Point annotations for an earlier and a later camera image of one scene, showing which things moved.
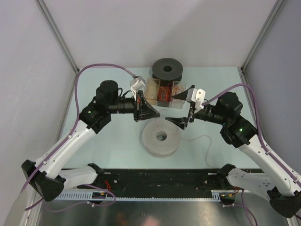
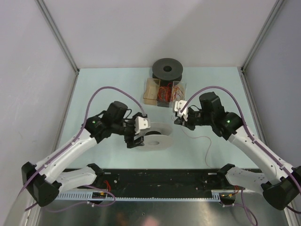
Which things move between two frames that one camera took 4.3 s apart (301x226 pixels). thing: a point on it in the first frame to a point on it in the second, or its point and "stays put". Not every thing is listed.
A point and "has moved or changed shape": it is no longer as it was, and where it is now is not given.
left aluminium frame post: (57, 33) stays put
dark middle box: (164, 95) stays put
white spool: (161, 137) has moved or changed shape
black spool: (167, 68) stays put
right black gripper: (182, 122) to (186, 124)
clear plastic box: (178, 86) stays put
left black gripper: (143, 110) to (130, 142)
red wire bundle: (164, 93) stays put
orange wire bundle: (176, 90) stays put
